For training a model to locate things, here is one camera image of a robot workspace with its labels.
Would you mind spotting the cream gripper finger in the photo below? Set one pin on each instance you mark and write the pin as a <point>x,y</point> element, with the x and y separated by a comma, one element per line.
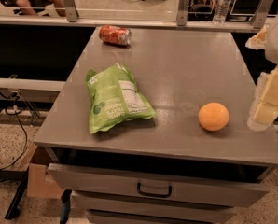
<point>264,109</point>

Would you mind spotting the green rice chip bag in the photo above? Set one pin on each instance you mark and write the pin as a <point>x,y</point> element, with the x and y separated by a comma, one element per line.
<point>114,98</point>

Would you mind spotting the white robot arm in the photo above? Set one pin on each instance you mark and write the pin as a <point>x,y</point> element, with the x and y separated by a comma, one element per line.
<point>268,39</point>

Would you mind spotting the red coke can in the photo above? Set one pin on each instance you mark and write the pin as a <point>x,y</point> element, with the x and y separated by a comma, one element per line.
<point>115,35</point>

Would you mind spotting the orange fruit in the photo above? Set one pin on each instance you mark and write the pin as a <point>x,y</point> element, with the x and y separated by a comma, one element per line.
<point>213,117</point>

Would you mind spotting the metal railing with glass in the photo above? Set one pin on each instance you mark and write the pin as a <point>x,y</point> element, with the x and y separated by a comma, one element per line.
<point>168,14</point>

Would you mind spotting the clear plastic water bottle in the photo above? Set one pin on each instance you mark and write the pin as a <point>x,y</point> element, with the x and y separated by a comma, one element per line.
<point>221,11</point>

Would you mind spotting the grey drawer cabinet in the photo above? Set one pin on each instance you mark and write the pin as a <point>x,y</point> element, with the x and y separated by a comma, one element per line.
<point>211,173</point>

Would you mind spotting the cardboard box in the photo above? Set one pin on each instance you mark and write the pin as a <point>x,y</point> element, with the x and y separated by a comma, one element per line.
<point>40,183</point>

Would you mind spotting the black drawer handle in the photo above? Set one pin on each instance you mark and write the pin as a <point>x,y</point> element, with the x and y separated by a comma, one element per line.
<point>153,191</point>

